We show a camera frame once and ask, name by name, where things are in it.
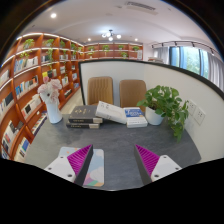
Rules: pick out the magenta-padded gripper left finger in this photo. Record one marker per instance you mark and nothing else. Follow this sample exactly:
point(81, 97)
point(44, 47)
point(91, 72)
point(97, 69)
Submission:
point(58, 168)

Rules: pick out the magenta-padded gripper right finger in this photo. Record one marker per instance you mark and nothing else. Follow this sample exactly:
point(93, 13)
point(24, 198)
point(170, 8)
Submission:
point(166, 167)

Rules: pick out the pastel printed mouse pad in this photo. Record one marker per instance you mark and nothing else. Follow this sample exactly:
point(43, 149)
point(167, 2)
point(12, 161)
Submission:
point(96, 168)

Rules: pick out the white partition with black edge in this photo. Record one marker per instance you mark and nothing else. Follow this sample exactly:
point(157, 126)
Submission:
point(206, 140)

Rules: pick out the white vase with pink flowers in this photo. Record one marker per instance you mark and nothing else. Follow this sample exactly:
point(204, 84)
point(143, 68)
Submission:
point(53, 111)

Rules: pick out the blue and white book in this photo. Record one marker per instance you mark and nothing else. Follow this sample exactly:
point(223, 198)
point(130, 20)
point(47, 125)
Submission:
point(135, 116)

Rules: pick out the thick black book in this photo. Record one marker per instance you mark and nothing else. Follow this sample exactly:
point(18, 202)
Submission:
point(83, 113)

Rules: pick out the green plant in white pot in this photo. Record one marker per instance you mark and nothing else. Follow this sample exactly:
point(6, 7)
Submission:
point(165, 101)

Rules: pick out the tan upholstered chair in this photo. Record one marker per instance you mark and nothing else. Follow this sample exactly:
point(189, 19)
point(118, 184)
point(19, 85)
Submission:
point(132, 92)
point(100, 90)

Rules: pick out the orange wooden bookshelf unit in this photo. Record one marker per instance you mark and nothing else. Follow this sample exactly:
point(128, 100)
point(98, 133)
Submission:
point(26, 86)

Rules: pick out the white sheer curtain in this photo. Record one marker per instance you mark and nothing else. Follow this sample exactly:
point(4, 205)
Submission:
point(216, 71)

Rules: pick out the window with green view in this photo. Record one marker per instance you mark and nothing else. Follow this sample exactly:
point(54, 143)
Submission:
point(190, 61)

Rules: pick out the ceiling lamp with round bulbs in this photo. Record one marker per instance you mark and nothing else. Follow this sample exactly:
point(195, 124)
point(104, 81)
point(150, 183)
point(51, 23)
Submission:
point(110, 35)

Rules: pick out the recessed ceiling spotlights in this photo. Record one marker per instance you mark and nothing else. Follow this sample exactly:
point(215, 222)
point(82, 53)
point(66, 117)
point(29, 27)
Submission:
point(53, 15)

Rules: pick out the ceiling air vent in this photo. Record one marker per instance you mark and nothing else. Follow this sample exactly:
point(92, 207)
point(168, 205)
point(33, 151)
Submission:
point(140, 7)

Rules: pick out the white wall socket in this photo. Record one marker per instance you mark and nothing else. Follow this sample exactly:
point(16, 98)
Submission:
point(191, 107)
point(200, 116)

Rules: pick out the black track light rail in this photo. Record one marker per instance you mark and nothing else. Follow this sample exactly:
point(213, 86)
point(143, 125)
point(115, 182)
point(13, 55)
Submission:
point(183, 43)

